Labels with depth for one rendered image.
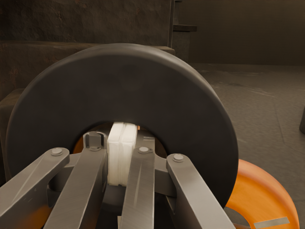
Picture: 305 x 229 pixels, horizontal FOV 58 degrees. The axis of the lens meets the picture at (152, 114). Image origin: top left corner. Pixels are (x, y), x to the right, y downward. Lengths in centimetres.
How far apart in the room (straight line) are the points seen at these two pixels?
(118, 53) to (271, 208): 22
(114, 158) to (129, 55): 6
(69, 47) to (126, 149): 37
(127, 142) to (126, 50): 5
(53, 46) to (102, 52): 35
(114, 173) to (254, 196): 18
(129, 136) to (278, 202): 19
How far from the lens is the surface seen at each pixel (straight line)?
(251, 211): 31
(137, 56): 16
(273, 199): 30
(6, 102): 44
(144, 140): 17
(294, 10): 811
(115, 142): 15
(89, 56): 16
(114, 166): 16
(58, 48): 51
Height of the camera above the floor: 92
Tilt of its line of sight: 19 degrees down
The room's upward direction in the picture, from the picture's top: 3 degrees clockwise
